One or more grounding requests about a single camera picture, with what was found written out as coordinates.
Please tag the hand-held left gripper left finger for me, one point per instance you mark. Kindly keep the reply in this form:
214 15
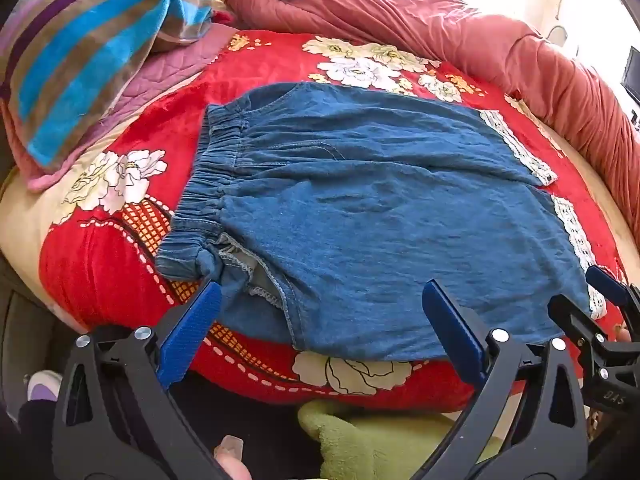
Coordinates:
192 327

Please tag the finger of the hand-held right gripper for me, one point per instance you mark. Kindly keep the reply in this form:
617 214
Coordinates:
575 317
602 280

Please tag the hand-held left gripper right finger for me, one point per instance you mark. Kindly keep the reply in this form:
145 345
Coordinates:
450 327

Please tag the blue denim lace-trimmed pants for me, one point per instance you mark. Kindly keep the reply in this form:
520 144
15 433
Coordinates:
350 210

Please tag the person's left hand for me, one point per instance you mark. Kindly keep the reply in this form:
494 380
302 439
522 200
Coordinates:
232 460

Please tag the red floral blanket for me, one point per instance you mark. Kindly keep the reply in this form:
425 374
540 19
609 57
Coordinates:
85 270

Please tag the green plush cloth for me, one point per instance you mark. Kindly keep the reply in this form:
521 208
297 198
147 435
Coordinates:
360 445

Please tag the white purple shoe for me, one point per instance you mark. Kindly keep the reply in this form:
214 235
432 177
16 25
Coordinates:
42 385

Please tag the black flat screen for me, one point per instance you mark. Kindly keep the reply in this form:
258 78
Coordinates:
632 77

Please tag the purple quilted pillow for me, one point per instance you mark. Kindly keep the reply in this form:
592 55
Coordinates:
165 70

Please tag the blue brown striped blanket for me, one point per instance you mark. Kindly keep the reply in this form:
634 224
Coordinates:
75 60

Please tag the dusty red quilt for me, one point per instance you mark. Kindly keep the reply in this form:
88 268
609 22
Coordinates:
400 15

